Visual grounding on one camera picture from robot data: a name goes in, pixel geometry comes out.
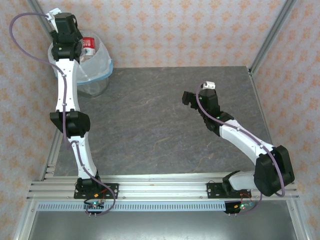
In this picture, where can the red label bottle red cap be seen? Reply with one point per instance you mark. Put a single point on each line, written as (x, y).
(88, 45)

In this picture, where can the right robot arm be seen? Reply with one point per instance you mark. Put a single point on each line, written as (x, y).
(240, 135)

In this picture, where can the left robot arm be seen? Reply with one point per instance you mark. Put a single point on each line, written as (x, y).
(66, 85)

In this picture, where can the round grey bin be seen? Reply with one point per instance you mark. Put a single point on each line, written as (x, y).
(96, 87)

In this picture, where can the small controller circuit board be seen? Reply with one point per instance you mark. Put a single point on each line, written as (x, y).
(95, 205)
(243, 206)

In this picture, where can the grey metal shelf panel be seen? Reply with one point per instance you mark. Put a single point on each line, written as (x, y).
(162, 225)

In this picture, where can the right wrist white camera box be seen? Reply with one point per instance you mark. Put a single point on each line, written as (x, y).
(208, 85)

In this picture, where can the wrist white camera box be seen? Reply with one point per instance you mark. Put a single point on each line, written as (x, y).
(53, 13)
(208, 85)

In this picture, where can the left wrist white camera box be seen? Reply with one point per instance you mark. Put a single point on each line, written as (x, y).
(53, 13)

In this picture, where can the aluminium frame post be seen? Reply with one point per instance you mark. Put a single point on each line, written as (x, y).
(38, 10)
(278, 25)

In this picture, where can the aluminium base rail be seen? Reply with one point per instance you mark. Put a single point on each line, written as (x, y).
(162, 190)

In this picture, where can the aluminium frame leg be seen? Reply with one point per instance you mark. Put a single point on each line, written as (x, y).
(25, 222)
(297, 222)

